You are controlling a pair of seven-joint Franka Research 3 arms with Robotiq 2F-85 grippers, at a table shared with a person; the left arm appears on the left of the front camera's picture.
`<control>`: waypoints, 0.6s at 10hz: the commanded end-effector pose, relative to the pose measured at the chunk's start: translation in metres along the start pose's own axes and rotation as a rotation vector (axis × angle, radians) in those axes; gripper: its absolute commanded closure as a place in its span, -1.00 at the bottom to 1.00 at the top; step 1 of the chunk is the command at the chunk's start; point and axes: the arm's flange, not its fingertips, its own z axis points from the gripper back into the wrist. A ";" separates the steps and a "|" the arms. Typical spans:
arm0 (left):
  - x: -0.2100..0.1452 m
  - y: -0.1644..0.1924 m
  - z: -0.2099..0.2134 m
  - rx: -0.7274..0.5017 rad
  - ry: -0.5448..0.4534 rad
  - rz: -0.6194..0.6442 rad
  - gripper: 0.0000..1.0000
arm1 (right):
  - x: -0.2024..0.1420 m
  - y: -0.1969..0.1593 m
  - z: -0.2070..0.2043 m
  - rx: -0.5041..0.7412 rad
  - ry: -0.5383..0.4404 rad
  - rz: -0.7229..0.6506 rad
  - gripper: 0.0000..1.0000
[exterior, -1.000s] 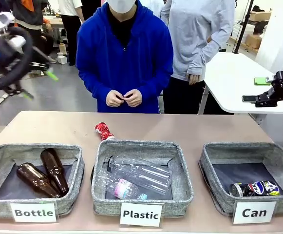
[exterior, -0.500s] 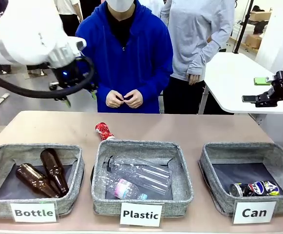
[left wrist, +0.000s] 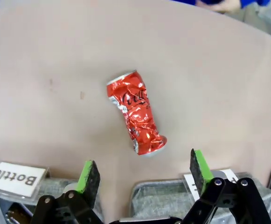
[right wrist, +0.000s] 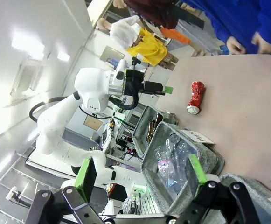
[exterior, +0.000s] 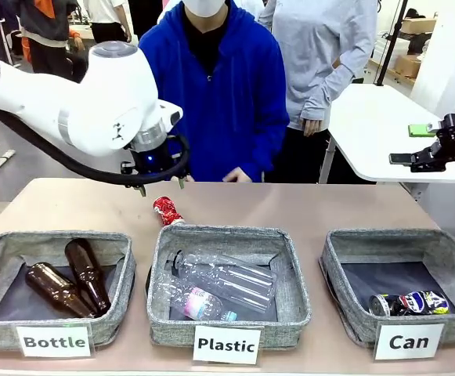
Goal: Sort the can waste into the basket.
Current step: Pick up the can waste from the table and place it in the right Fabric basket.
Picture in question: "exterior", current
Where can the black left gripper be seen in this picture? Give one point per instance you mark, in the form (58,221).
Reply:
(154,162)

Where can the large clear plastic bottle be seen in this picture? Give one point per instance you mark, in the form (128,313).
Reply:
(227,278)

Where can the brown glass bottle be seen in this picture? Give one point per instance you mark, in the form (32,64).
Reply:
(88,274)
(55,288)

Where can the clear bottle with pink label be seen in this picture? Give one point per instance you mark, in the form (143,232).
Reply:
(199,303)

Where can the crushed blue Pepsi can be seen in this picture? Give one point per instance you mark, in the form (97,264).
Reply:
(427,302)

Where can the crushed black can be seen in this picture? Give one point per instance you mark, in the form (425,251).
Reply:
(383,305)

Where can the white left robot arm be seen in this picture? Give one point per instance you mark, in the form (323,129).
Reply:
(94,94)

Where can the crushed red soda can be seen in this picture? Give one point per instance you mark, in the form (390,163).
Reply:
(168,211)

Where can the grey basket labelled Plastic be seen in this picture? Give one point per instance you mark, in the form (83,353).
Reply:
(227,235)

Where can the grey basket labelled Can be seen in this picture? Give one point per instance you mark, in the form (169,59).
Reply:
(391,243)

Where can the grey basket labelled Bottle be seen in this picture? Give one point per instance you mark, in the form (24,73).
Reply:
(4,243)

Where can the white Can label card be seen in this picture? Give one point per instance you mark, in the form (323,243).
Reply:
(409,341)

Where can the blue hoodie person's hand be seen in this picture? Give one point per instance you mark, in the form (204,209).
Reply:
(238,175)

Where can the grey shirt person's hand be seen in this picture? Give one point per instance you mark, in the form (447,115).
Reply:
(312,127)

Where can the white side table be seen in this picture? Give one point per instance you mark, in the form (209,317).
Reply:
(372,129)

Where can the cardboard box on floor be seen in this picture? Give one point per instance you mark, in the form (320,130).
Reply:
(407,66)

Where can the black stand pole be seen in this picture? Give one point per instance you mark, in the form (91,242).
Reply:
(392,39)

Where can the person in blue hoodie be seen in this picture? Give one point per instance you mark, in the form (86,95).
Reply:
(231,98)

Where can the cardboard box on shelf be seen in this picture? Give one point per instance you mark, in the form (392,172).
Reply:
(418,25)

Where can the person in grey shirt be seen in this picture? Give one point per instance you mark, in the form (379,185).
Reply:
(321,47)

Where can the white Plastic label card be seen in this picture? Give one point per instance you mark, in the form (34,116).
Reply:
(226,344)

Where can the person in white shirt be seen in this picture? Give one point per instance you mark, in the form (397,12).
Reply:
(105,15)

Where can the white face mask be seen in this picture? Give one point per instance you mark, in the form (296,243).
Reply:
(204,7)

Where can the white Bottle label card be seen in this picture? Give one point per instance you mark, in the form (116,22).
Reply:
(54,341)

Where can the person in black skirt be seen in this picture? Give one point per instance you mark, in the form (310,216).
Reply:
(47,31)

